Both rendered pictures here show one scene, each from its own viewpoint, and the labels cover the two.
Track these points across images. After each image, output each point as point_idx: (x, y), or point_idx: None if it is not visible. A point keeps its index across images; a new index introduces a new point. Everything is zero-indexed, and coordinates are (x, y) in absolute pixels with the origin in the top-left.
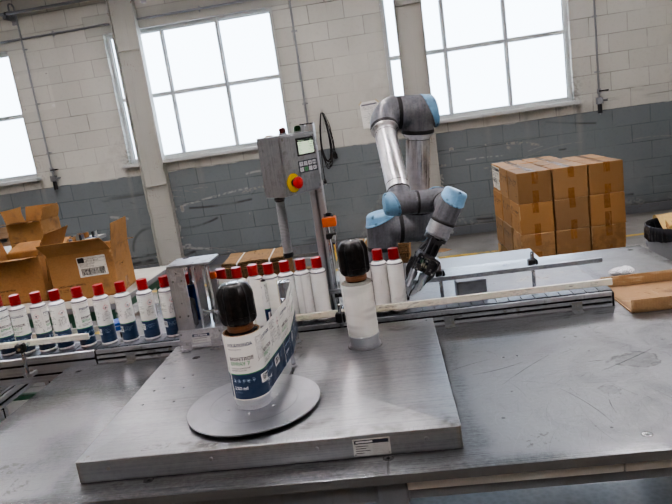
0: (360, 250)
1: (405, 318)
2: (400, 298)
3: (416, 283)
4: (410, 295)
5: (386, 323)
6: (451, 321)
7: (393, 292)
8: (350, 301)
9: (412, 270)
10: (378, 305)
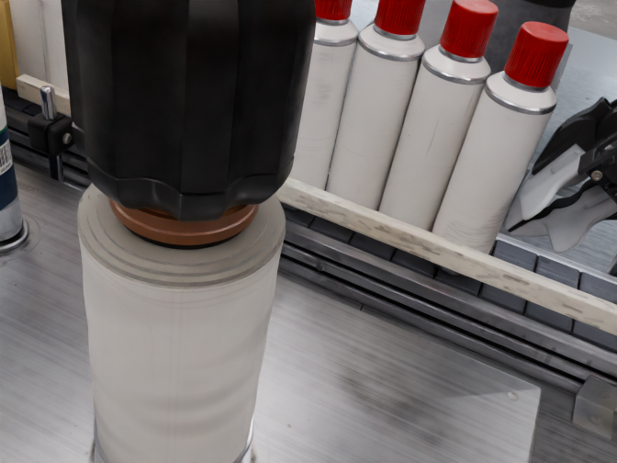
0: (207, 49)
1: (450, 307)
2: (470, 233)
3: (561, 207)
4: (514, 231)
5: (361, 318)
6: (607, 400)
7: (455, 201)
8: (91, 319)
9: (575, 157)
10: (380, 218)
